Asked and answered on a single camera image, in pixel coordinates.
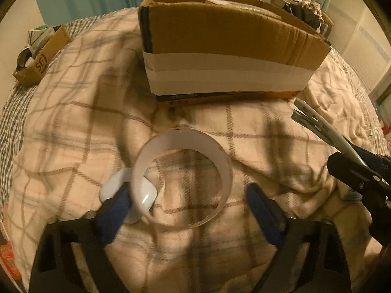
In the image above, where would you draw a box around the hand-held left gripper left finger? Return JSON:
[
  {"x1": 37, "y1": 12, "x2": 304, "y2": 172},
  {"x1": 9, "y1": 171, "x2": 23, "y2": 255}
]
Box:
[{"x1": 29, "y1": 185, "x2": 132, "y2": 293}]

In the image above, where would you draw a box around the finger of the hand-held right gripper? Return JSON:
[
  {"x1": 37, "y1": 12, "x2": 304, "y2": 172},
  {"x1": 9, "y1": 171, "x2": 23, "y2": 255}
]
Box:
[
  {"x1": 351, "y1": 144, "x2": 391, "y2": 179},
  {"x1": 326, "y1": 151, "x2": 391, "y2": 246}
]

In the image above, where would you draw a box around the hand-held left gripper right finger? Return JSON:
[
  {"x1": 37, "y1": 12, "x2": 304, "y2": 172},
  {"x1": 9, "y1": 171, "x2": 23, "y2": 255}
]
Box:
[{"x1": 246, "y1": 182, "x2": 352, "y2": 293}]

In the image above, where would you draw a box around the white plastic case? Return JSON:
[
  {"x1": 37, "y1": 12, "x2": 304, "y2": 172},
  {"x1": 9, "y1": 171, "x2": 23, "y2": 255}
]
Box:
[{"x1": 99, "y1": 168, "x2": 158, "y2": 224}]

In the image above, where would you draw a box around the grey white hand tool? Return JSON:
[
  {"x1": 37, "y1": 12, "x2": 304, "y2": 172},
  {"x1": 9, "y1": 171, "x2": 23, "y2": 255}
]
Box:
[{"x1": 290, "y1": 98, "x2": 355, "y2": 159}]

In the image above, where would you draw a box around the clear tape roll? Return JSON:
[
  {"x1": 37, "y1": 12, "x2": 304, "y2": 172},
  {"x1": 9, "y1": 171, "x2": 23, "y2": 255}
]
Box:
[{"x1": 130, "y1": 127, "x2": 233, "y2": 228}]

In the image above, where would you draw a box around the large taped cardboard box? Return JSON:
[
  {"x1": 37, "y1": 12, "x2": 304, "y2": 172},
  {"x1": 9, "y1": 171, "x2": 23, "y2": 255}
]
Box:
[{"x1": 137, "y1": 0, "x2": 332, "y2": 108}]

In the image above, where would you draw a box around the patterned quilted bedspread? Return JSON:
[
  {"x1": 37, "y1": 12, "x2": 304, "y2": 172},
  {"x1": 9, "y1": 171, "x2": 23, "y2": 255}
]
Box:
[{"x1": 318, "y1": 44, "x2": 391, "y2": 165}]

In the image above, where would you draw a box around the beige plaid blanket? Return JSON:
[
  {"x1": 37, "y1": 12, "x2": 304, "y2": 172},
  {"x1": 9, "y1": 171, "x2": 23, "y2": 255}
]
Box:
[{"x1": 6, "y1": 6, "x2": 384, "y2": 293}]

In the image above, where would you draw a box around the orange packet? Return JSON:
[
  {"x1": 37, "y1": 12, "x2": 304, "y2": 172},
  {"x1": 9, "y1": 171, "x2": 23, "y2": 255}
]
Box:
[{"x1": 0, "y1": 241, "x2": 24, "y2": 282}]

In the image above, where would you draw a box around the grey gingham bedsheet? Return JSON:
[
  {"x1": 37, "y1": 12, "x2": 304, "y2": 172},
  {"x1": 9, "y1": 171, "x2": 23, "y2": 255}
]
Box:
[{"x1": 0, "y1": 15, "x2": 103, "y2": 190}]

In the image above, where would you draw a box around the dark clothes pile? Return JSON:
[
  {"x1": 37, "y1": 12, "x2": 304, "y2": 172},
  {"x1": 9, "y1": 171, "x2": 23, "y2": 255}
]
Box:
[{"x1": 282, "y1": 1, "x2": 333, "y2": 36}]

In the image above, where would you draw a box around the small printed cardboard box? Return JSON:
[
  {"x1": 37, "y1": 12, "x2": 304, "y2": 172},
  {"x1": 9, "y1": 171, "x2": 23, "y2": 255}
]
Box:
[{"x1": 13, "y1": 25, "x2": 71, "y2": 86}]

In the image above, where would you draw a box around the white green carton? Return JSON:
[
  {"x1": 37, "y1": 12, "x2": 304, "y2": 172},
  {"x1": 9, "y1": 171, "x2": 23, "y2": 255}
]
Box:
[{"x1": 27, "y1": 24, "x2": 58, "y2": 49}]

